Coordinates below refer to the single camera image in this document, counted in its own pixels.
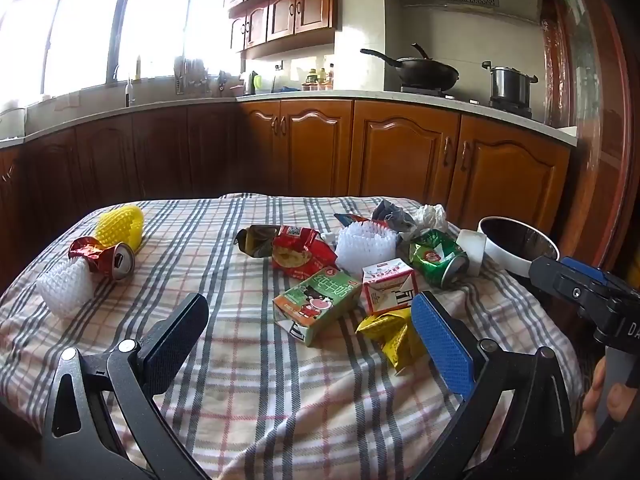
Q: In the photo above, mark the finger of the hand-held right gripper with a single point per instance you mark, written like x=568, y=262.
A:
x=560, y=280
x=582, y=266

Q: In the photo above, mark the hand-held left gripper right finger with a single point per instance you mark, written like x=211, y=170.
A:
x=442, y=345

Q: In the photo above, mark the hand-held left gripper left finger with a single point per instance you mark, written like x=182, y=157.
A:
x=172, y=340

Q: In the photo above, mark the white rimmed trash bin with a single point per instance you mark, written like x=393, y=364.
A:
x=520, y=245

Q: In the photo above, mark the green crushed can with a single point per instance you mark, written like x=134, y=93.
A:
x=437, y=257

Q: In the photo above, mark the white foam fruit net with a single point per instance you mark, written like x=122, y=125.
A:
x=65, y=290
x=362, y=250

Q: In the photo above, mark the green milk carton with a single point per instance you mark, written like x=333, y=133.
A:
x=315, y=305

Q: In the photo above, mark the person's right hand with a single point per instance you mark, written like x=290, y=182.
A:
x=592, y=400

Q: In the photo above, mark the yellow snack wrapper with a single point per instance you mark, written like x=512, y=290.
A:
x=390, y=337

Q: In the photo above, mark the white red small carton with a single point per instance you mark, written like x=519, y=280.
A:
x=387, y=285

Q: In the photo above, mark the plaid tablecloth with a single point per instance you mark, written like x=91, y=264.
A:
x=250, y=400

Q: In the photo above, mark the red crushed can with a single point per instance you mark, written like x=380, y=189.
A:
x=107, y=259

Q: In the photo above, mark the yellow foam fruit net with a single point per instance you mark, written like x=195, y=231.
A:
x=120, y=227

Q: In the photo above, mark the white crumpled plastic bag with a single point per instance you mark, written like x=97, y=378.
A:
x=430, y=217

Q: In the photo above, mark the dark brown crumpled wrapper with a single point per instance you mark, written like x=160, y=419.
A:
x=257, y=241

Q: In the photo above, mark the grey plastic bag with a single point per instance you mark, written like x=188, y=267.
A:
x=392, y=217

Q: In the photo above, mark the red snack bag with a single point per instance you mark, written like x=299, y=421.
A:
x=300, y=255

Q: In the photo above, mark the red blue small wrapper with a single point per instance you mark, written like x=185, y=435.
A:
x=350, y=220

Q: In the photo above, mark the steel cooking pot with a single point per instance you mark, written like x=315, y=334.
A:
x=510, y=82

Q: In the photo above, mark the wooden lower cabinets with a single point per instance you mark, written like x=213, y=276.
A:
x=390, y=150

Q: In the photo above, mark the wooden cabinets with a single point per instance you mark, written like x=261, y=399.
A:
x=300, y=10
x=390, y=150

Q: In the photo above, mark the black wok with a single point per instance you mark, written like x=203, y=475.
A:
x=427, y=72

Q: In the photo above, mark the white bottle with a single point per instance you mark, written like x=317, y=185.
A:
x=131, y=94

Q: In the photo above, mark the knife rack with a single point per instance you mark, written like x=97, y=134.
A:
x=190, y=77

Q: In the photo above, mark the green cup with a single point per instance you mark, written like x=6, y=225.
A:
x=257, y=84

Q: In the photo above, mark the speckled kitchen countertop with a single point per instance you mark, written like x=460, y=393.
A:
x=320, y=95

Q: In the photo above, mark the condiment bottles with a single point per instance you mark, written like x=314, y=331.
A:
x=320, y=80

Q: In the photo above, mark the kitchen window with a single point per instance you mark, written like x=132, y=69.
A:
x=85, y=35

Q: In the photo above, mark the wooden upper cabinets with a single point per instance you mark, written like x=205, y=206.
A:
x=300, y=10

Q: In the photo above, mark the red wooden door frame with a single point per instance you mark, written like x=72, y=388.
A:
x=600, y=110

